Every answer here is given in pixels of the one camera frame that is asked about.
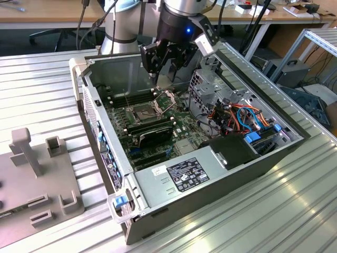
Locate silver chipset heatsink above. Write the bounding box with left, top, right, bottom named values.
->
left=174, top=138, right=197, bottom=157

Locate small white box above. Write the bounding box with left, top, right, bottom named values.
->
left=235, top=4, right=255, bottom=15

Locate black expansion card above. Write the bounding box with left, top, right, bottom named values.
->
left=136, top=125, right=175, bottom=149

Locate brown cardboard box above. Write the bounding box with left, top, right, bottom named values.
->
left=324, top=102, right=337, bottom=130

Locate aluminium frame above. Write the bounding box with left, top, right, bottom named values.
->
left=270, top=27, right=337, bottom=85

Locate dark panel with fan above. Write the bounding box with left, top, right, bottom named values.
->
left=279, top=84, right=331, bottom=130

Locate silver CPU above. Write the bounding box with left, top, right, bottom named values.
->
left=155, top=73, right=174, bottom=90

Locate black box with handle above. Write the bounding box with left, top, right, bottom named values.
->
left=262, top=59, right=311, bottom=89

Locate wooden desk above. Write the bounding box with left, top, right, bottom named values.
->
left=207, top=0, right=337, bottom=30
left=0, top=0, right=106, bottom=30

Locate silver power supply unit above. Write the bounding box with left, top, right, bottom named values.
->
left=133, top=146, right=230, bottom=211

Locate green RAM stick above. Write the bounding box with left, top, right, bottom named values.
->
left=0, top=207, right=29, bottom=219

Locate open cardboard box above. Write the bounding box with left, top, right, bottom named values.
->
left=283, top=3, right=309, bottom=18

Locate blue wire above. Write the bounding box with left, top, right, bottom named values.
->
left=236, top=107, right=255, bottom=132
left=244, top=105, right=264, bottom=130

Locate grey open PC case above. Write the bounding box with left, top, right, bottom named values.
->
left=68, top=44, right=313, bottom=246

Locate black expansion slot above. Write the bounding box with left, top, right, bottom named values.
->
left=134, top=155, right=171, bottom=170
left=128, top=149, right=169, bottom=162

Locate green motherboard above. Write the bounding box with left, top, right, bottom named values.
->
left=101, top=85, right=215, bottom=172

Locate grey parts rack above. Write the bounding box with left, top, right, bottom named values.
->
left=0, top=128, right=85, bottom=239

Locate black RAM slot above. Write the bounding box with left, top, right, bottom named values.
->
left=110, top=92, right=154, bottom=102
left=126, top=121, right=176, bottom=135
left=112, top=95, right=155, bottom=105
left=123, top=117, right=173, bottom=130
left=114, top=98, right=156, bottom=108
left=107, top=89, right=153, bottom=99

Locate black office chair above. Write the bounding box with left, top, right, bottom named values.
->
left=28, top=27, right=89, bottom=53

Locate CPU socket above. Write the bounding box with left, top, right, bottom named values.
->
left=125, top=102, right=159, bottom=125

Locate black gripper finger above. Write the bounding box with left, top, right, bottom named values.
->
left=140, top=43, right=169, bottom=87
left=169, top=44, right=199, bottom=83

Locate blue case latch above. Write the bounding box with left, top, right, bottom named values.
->
left=112, top=196, right=129, bottom=211

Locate silver drive cage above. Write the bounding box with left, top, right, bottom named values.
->
left=188, top=69, right=239, bottom=124

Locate black camera bracket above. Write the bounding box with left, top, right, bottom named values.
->
left=193, top=14, right=221, bottom=45

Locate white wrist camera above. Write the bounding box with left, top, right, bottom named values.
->
left=195, top=34, right=214, bottom=56

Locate orange wire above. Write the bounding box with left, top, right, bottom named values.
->
left=209, top=104, right=239, bottom=132

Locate blue disk carrier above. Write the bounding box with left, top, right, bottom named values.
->
left=243, top=132, right=263, bottom=145

